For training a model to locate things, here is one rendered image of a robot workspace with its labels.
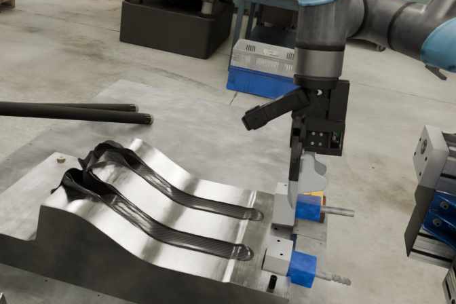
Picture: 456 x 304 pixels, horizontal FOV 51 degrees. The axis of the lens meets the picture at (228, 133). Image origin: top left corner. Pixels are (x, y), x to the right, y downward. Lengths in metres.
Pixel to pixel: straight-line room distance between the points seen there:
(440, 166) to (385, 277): 1.32
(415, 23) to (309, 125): 0.21
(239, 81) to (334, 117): 3.28
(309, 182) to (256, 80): 3.25
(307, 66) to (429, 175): 0.45
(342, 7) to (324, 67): 0.09
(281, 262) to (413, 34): 0.37
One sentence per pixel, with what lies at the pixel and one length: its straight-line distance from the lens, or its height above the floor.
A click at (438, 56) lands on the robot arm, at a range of 0.69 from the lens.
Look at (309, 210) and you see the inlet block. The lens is 0.79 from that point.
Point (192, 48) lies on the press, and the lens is 4.75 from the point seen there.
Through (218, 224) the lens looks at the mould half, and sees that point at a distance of 0.80.
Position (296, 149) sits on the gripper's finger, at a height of 1.04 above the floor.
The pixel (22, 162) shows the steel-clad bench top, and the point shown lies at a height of 0.80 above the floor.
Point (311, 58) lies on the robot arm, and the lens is 0.71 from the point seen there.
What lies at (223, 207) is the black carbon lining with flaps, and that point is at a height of 0.88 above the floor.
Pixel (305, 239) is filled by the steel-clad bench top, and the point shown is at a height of 0.80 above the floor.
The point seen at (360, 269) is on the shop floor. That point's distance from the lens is 2.32.
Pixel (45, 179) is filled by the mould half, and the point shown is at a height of 0.86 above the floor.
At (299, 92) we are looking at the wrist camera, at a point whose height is 1.12.
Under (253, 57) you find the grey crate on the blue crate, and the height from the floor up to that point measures 0.32.
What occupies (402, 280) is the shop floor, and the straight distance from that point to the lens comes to 2.36.
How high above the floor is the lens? 1.35
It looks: 25 degrees down
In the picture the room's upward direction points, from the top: 10 degrees clockwise
